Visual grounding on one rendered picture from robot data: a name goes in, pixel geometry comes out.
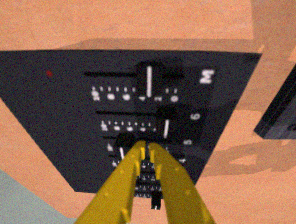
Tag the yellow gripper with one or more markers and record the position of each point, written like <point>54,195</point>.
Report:
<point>113,203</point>

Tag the black lighting desk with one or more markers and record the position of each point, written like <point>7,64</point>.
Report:
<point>85,109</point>

